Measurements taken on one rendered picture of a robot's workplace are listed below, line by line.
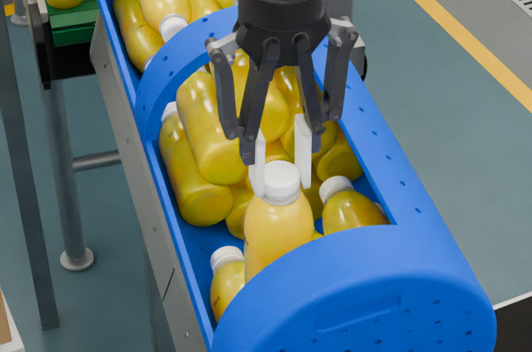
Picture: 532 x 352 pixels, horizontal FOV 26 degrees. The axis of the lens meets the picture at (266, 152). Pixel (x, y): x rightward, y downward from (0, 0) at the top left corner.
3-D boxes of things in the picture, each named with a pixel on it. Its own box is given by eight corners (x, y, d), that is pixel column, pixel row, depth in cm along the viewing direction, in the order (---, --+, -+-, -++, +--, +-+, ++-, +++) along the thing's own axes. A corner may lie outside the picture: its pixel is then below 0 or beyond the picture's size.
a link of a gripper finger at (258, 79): (284, 43, 97) (268, 43, 96) (258, 147, 103) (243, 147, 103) (271, 18, 100) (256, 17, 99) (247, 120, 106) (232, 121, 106)
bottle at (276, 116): (249, 158, 138) (213, 70, 151) (302, 131, 137) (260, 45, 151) (226, 119, 133) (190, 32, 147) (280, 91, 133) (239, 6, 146)
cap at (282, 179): (291, 167, 112) (292, 153, 111) (305, 193, 109) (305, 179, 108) (253, 176, 111) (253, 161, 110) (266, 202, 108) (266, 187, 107)
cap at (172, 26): (157, 24, 158) (159, 31, 157) (183, 13, 158) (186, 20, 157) (165, 45, 161) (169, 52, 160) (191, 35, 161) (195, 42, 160)
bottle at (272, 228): (297, 281, 125) (301, 152, 113) (320, 328, 120) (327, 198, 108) (235, 297, 124) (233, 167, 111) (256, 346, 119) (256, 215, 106)
